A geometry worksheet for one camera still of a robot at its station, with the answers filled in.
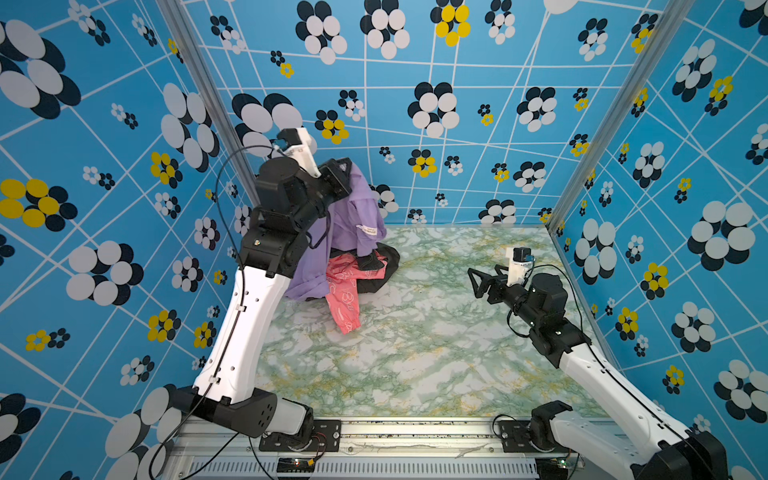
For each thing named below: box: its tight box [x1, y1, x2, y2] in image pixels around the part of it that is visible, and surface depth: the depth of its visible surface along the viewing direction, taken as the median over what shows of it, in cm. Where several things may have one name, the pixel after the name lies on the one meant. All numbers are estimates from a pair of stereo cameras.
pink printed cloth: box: [325, 251, 388, 334], surface depth 94 cm
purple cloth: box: [286, 163, 387, 300], surface depth 65 cm
